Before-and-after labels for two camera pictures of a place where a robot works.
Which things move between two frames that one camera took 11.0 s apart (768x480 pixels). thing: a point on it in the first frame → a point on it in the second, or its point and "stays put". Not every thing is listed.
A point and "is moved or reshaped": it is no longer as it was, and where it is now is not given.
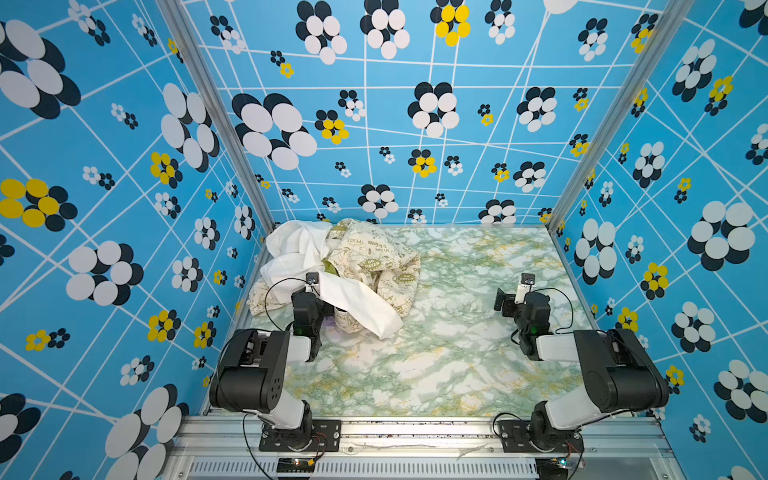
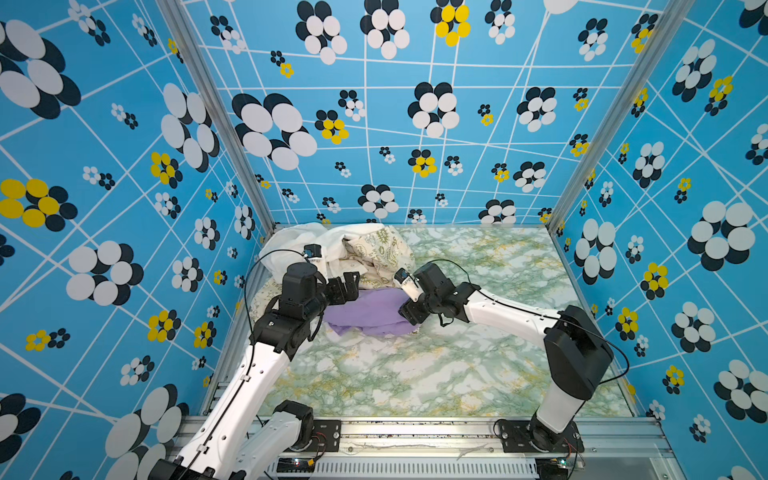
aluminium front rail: x=613 y=448 stays put
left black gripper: x=327 y=309 → x=339 y=296
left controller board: x=295 y=465 stays put
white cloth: x=296 y=256 is moved or reshaped
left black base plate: x=325 y=437 stays put
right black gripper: x=508 y=311 → x=411 y=314
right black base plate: x=517 y=437 stays put
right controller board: x=553 y=468 stays put
